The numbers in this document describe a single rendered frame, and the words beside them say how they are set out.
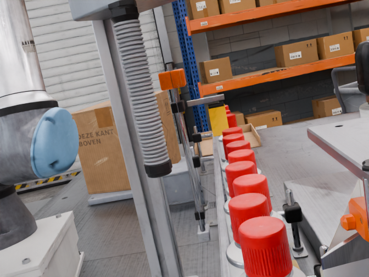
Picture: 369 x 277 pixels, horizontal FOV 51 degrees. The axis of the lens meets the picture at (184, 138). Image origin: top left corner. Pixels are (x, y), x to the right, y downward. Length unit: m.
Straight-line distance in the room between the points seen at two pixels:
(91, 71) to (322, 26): 3.08
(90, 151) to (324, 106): 3.86
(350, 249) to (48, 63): 4.85
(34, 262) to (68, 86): 4.40
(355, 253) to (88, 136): 1.04
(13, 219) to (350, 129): 0.65
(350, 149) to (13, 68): 0.61
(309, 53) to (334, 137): 4.49
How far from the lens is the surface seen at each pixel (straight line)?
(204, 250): 0.81
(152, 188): 0.60
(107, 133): 1.21
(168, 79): 0.65
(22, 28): 0.76
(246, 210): 0.31
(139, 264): 0.82
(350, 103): 3.01
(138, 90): 0.46
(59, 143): 0.70
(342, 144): 0.23
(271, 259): 0.27
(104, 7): 0.51
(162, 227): 0.62
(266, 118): 4.54
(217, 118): 0.69
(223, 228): 0.58
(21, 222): 0.80
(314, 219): 0.76
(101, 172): 1.26
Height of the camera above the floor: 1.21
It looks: 11 degrees down
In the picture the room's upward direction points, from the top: 12 degrees counter-clockwise
